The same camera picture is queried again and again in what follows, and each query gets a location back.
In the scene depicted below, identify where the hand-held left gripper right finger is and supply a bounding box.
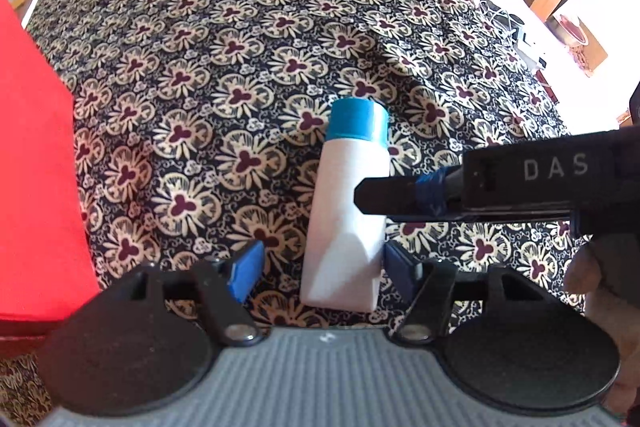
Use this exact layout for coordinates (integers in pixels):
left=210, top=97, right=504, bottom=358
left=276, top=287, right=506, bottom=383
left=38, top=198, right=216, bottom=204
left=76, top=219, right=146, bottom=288
left=383, top=240, right=540, bottom=348

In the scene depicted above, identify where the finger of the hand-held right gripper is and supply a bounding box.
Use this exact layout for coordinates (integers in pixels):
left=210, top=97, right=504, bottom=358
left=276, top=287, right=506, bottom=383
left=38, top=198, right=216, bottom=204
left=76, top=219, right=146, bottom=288
left=354, top=167, right=468, bottom=223

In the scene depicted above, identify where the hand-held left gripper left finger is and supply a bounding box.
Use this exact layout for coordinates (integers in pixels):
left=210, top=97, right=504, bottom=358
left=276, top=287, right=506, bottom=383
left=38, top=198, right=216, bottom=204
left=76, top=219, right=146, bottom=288
left=117, top=239, right=266, bottom=349

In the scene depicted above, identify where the white tube with blue cap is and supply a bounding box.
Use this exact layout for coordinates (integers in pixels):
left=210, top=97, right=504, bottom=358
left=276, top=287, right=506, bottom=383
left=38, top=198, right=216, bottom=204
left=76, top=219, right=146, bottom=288
left=300, top=98, right=391, bottom=312

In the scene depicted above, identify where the red cardboard box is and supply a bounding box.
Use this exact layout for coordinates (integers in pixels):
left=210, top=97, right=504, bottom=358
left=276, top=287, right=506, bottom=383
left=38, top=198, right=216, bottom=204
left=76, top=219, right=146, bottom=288
left=0, top=0, right=101, bottom=343

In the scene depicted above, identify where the person's right hand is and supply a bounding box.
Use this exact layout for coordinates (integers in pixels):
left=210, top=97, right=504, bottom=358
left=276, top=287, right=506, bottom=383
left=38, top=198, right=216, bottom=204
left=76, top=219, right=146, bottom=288
left=564, top=232, right=640, bottom=423

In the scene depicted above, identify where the floral patterned tablecloth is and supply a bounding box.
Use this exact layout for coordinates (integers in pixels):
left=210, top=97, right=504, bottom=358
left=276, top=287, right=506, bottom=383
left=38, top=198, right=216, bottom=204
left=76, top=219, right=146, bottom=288
left=0, top=0, right=591, bottom=427

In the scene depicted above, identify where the white cable bundle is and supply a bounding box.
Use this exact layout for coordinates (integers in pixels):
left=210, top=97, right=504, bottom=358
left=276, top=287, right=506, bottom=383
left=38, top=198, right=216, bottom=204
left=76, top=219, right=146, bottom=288
left=480, top=0, right=526, bottom=42

